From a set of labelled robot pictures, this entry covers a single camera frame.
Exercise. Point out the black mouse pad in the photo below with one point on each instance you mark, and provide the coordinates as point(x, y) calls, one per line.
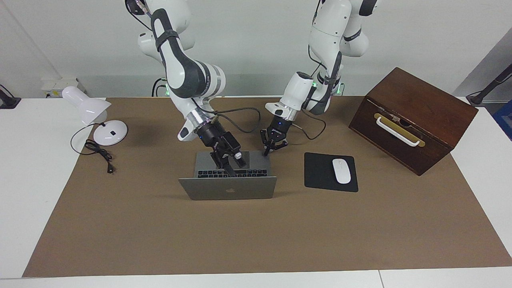
point(318, 172)

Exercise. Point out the dark brown wooden box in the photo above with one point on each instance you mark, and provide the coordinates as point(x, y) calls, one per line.
point(436, 112)

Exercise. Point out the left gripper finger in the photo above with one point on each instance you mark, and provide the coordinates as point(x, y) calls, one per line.
point(266, 148)
point(280, 146)

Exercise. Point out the white desk lamp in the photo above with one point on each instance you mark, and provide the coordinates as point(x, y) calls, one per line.
point(86, 106)

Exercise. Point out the black stand leg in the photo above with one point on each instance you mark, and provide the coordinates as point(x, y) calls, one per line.
point(490, 88)

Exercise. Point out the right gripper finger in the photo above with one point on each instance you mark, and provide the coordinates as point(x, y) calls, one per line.
point(228, 166)
point(240, 160)

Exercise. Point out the white wall power strip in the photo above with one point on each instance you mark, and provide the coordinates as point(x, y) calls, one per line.
point(56, 86)

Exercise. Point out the brown table mat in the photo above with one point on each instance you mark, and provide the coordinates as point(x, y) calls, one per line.
point(240, 232)

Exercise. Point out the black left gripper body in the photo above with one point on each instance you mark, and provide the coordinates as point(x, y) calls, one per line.
point(277, 128)

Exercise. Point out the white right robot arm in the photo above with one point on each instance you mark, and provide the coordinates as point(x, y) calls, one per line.
point(180, 68)

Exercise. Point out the silver laptop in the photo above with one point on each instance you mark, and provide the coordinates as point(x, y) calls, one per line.
point(228, 190)

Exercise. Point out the blue crate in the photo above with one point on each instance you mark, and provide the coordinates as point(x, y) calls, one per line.
point(504, 120)

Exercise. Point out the black clamp base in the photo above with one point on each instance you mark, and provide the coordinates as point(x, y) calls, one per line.
point(8, 102)

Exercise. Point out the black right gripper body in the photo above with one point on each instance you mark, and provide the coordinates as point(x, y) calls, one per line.
point(218, 140)

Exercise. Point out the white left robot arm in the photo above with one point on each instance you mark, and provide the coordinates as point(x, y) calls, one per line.
point(328, 32)

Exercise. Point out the white computer mouse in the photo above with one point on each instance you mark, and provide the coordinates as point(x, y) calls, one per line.
point(341, 171)

